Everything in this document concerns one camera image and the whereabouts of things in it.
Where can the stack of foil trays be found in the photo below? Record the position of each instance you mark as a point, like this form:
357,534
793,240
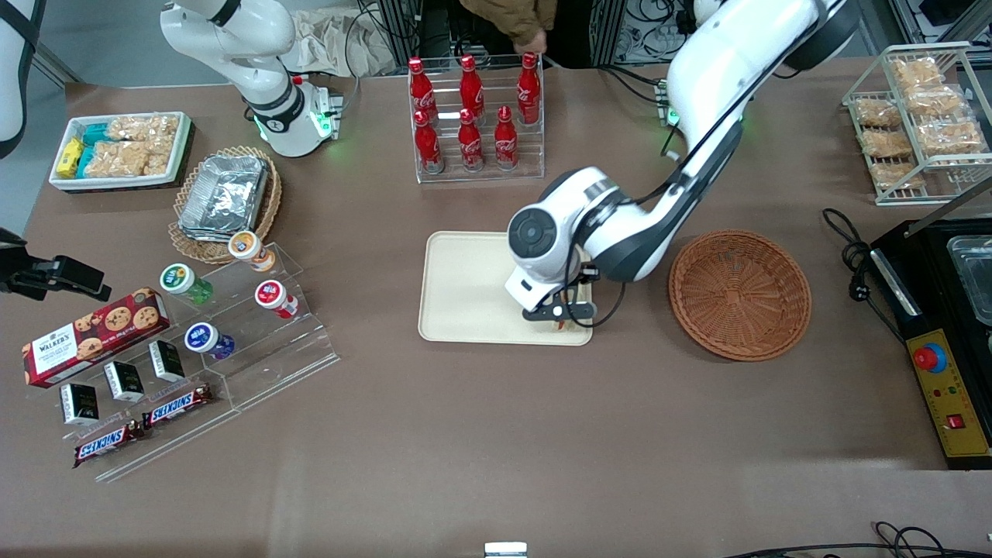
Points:
225,198

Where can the small white metal bracket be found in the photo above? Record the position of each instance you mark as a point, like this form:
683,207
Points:
505,549

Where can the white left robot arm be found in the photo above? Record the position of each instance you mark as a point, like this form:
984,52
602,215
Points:
697,93

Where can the round brown wicker basket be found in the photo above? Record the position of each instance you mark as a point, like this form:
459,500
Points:
740,298

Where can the clear acrylic stepped display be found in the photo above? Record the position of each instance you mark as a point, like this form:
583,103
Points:
271,364

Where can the small black box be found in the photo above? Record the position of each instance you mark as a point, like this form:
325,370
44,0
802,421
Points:
124,380
79,404
167,361

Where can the grey connector box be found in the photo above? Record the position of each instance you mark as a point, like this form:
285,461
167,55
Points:
664,101
332,105

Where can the crumpled clear plastic bag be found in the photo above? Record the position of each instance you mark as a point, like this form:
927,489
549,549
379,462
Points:
333,43

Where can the orange lid cup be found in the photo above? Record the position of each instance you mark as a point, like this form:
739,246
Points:
249,249

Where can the green lid cup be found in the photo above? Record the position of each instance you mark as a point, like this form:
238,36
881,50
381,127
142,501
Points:
184,282

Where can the white rectangular snack bin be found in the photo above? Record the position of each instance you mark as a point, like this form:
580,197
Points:
180,147

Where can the triangular sandwich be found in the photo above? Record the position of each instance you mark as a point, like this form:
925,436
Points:
566,325

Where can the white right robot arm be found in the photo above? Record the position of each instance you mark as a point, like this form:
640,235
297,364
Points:
263,77

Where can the black table appliance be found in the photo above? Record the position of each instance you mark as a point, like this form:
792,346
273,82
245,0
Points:
926,287

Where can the teal snack packet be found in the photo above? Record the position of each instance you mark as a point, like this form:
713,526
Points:
87,160
97,133

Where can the blue lid cup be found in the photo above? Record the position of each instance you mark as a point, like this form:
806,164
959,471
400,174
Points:
208,340

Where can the clear acrylic bottle stand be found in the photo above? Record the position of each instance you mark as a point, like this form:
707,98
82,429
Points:
480,177

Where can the red lid cup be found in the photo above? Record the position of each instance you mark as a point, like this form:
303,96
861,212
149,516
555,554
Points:
275,298

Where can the fried snack bag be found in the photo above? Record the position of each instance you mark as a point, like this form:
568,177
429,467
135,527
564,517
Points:
886,144
877,113
952,136
935,101
897,175
917,73

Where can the oval light wicker basket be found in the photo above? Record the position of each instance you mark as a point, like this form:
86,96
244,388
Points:
194,248

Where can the Snickers bar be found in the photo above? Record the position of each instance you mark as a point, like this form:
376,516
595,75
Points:
108,444
180,404

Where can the yellow snack packet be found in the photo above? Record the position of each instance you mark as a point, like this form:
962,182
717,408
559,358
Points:
70,156

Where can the brown jacket sleeve forearm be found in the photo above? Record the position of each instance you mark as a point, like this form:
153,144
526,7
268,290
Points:
508,15

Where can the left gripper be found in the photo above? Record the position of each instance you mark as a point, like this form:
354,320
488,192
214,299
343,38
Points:
583,279

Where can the red Walkers cookie box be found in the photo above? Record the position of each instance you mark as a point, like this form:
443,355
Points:
93,337

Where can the person's bare hand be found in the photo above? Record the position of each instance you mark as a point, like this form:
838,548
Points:
535,40

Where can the steel appliance container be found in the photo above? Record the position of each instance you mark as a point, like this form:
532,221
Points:
973,275

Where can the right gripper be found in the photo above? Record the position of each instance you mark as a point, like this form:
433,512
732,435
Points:
31,277

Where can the cream plastic tray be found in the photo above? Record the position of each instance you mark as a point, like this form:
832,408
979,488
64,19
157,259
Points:
465,294

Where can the red cola bottle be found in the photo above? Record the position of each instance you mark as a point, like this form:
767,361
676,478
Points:
505,142
427,146
528,87
470,144
421,87
470,85

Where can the clear rice cracker bag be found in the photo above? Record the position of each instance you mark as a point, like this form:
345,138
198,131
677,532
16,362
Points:
146,126
159,160
116,160

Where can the yellow emergency stop box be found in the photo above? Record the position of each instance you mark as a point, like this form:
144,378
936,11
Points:
949,403

